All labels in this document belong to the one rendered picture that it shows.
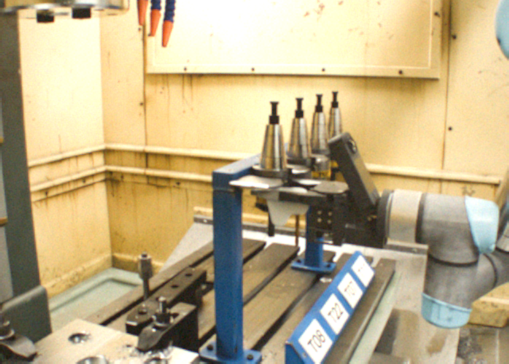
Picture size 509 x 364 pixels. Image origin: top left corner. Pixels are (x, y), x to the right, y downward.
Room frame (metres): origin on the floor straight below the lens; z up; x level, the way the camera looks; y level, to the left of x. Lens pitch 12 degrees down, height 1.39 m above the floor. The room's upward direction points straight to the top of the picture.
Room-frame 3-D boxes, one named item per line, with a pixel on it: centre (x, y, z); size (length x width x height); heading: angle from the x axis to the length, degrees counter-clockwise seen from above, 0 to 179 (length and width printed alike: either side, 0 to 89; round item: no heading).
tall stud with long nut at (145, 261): (0.94, 0.21, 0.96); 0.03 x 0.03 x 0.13
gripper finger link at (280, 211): (0.76, -0.04, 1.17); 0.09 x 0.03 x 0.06; 79
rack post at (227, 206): (0.78, 0.04, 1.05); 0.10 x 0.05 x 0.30; 65
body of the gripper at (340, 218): (0.75, -0.14, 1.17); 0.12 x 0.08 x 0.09; 65
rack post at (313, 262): (1.18, -0.14, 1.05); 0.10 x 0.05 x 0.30; 65
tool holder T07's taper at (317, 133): (1.00, -0.12, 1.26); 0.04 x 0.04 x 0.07
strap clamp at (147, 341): (0.70, 0.13, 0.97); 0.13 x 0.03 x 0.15; 155
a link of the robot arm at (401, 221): (0.72, -0.22, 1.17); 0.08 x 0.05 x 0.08; 155
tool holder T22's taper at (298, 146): (0.90, -0.08, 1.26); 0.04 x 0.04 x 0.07
